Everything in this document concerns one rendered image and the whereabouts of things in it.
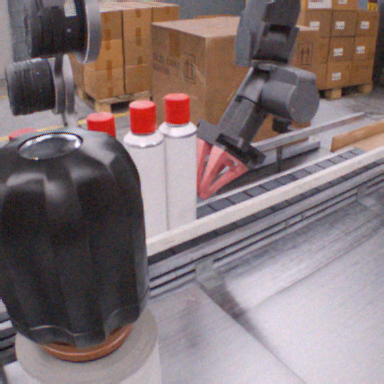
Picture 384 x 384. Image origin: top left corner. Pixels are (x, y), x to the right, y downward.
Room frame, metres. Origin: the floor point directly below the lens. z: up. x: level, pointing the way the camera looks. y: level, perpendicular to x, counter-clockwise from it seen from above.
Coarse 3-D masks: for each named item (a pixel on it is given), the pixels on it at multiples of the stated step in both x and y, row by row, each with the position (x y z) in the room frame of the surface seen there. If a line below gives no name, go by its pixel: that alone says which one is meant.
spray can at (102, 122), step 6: (96, 114) 0.48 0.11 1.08; (102, 114) 0.48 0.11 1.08; (108, 114) 0.48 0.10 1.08; (90, 120) 0.46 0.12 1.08; (96, 120) 0.46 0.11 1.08; (102, 120) 0.46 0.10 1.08; (108, 120) 0.46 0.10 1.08; (90, 126) 0.46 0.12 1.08; (96, 126) 0.46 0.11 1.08; (102, 126) 0.46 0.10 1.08; (108, 126) 0.46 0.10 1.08; (114, 126) 0.47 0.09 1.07; (108, 132) 0.46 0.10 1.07; (114, 132) 0.47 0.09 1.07
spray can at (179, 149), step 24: (168, 96) 0.55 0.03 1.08; (168, 120) 0.54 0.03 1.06; (168, 144) 0.53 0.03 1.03; (192, 144) 0.53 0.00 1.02; (168, 168) 0.53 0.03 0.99; (192, 168) 0.53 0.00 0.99; (168, 192) 0.53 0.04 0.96; (192, 192) 0.53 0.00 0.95; (168, 216) 0.53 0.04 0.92; (192, 216) 0.53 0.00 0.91
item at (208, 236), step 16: (336, 160) 0.79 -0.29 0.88; (288, 176) 0.72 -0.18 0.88; (304, 176) 0.72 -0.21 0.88; (352, 176) 0.72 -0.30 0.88; (240, 192) 0.66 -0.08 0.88; (256, 192) 0.66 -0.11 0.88; (304, 192) 0.66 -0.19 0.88; (320, 192) 0.67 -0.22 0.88; (208, 208) 0.61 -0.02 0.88; (224, 208) 0.61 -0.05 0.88; (272, 208) 0.61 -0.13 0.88; (240, 224) 0.56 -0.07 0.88; (192, 240) 0.52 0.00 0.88; (208, 240) 0.52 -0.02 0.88; (160, 256) 0.48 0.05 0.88; (0, 320) 0.35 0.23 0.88
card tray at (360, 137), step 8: (360, 128) 1.01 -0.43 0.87; (368, 128) 1.04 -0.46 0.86; (376, 128) 1.06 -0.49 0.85; (336, 136) 0.96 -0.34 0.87; (344, 136) 0.98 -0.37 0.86; (352, 136) 1.00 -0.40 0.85; (360, 136) 1.02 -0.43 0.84; (368, 136) 1.04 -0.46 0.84; (376, 136) 1.05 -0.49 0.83; (336, 144) 0.96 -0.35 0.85; (344, 144) 0.98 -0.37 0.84; (352, 144) 0.99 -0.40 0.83; (360, 144) 0.99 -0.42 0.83; (368, 144) 0.99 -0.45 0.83; (376, 144) 0.99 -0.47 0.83
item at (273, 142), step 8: (360, 112) 0.86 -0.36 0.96; (336, 120) 0.81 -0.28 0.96; (344, 120) 0.82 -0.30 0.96; (352, 120) 0.83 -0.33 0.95; (304, 128) 0.76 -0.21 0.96; (312, 128) 0.76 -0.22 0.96; (320, 128) 0.77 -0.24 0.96; (328, 128) 0.79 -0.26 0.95; (280, 136) 0.72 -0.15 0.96; (288, 136) 0.72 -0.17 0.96; (296, 136) 0.73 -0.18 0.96; (304, 136) 0.74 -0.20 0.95; (256, 144) 0.68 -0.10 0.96; (264, 144) 0.68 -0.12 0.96; (272, 144) 0.70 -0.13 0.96; (280, 144) 0.71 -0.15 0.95; (208, 160) 0.62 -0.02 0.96
